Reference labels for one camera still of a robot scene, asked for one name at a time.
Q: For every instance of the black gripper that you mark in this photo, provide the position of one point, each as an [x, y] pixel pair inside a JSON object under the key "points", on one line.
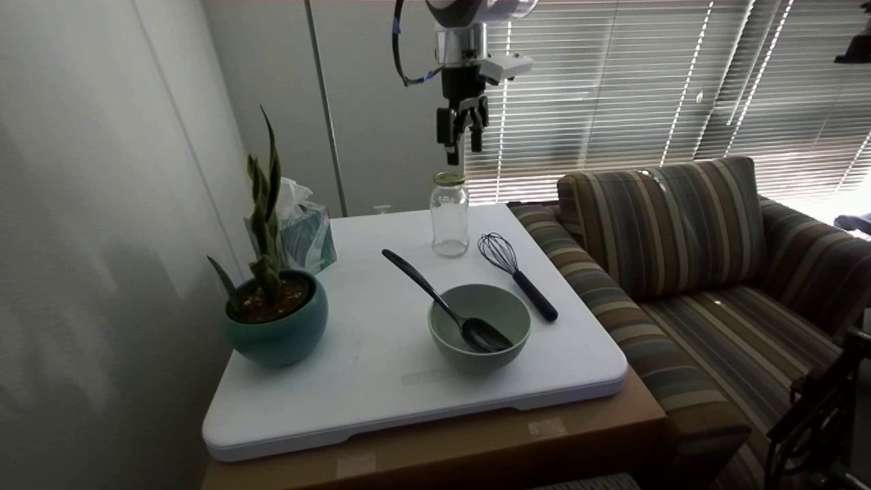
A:
{"points": [[463, 96]]}

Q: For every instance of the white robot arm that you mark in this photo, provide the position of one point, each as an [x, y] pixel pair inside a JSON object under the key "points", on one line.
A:
{"points": [[467, 21]]}

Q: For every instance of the clear glass jar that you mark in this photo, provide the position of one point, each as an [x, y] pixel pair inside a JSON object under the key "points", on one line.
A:
{"points": [[451, 221]]}

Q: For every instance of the black spoon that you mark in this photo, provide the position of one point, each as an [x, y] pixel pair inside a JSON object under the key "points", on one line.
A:
{"points": [[425, 285]]}

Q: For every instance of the teal tissue box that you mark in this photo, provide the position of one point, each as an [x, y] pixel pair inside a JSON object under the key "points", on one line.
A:
{"points": [[308, 238]]}

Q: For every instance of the pale green bowl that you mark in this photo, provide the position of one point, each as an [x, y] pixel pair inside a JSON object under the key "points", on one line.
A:
{"points": [[453, 329]]}

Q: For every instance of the white cabinet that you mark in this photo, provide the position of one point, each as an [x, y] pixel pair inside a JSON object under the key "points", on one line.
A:
{"points": [[272, 98]]}

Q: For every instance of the green snake plant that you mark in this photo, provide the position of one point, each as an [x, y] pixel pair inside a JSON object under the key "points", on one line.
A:
{"points": [[266, 225]]}

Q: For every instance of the striped sofa cushion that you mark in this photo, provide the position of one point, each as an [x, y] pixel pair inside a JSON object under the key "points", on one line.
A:
{"points": [[667, 225]]}

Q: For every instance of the teal plant pot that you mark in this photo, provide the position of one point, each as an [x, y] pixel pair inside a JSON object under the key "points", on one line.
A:
{"points": [[275, 334]]}

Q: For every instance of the brown wooden table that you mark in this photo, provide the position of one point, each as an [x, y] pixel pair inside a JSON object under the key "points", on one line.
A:
{"points": [[507, 439]]}

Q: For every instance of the striped sofa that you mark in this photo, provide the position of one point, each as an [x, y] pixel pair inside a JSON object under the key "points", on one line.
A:
{"points": [[724, 343]]}

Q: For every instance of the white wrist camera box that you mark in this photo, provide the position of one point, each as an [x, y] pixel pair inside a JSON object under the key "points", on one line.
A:
{"points": [[507, 65]]}

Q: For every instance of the black metal frame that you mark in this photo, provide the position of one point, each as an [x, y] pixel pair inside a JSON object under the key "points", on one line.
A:
{"points": [[818, 417]]}

